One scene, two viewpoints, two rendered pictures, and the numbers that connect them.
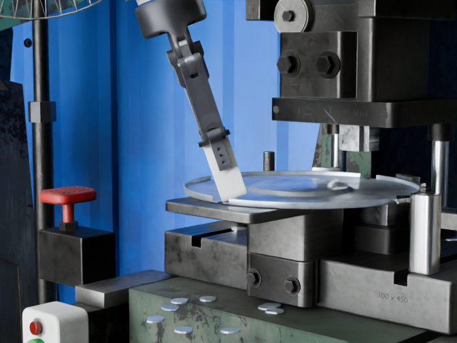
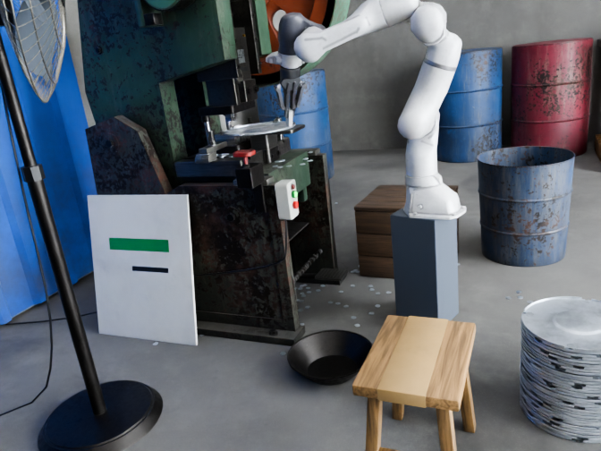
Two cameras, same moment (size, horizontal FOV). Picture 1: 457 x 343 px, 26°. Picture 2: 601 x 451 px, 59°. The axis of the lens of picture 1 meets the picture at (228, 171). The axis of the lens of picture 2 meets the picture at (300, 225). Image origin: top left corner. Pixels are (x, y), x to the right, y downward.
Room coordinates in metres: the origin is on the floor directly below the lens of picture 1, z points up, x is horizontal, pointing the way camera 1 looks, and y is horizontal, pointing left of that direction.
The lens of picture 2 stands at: (1.76, 1.99, 1.08)
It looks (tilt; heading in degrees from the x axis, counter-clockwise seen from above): 19 degrees down; 252
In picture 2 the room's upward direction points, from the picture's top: 7 degrees counter-clockwise
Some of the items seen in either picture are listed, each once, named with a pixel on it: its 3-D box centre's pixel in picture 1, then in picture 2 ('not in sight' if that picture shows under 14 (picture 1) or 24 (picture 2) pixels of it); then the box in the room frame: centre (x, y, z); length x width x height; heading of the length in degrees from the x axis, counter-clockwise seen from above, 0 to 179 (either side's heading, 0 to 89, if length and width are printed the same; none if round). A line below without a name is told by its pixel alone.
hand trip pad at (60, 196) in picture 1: (68, 216); (245, 161); (1.36, 0.22, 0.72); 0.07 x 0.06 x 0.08; 137
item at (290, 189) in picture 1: (300, 187); (259, 128); (1.21, -0.09, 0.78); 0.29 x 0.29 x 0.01
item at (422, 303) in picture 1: (359, 258); (236, 156); (1.30, -0.18, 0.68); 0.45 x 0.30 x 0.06; 47
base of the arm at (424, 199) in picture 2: not in sight; (433, 192); (0.73, 0.39, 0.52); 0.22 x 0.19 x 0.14; 120
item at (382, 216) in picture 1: (358, 197); (233, 136); (1.30, -0.17, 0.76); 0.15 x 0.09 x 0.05; 47
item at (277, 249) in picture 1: (276, 246); (272, 144); (1.18, -0.06, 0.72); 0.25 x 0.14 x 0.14; 137
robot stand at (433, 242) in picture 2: not in sight; (425, 265); (0.75, 0.35, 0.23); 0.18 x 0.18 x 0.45; 30
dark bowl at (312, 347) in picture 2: not in sight; (331, 361); (1.22, 0.49, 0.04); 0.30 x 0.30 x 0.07
